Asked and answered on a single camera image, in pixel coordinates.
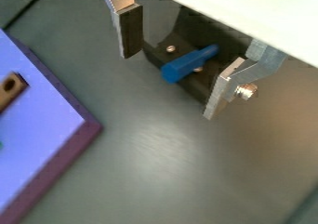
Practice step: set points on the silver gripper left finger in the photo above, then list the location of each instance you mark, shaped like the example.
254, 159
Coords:
127, 18

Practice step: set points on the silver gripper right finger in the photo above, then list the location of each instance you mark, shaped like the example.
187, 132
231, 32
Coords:
235, 81

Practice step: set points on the blue peg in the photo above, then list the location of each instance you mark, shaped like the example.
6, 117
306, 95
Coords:
181, 67

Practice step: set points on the purple base block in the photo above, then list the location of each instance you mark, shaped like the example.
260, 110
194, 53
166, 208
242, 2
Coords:
46, 130

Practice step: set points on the brown L-shaped bracket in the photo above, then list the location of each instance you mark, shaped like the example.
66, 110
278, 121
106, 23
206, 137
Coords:
11, 89

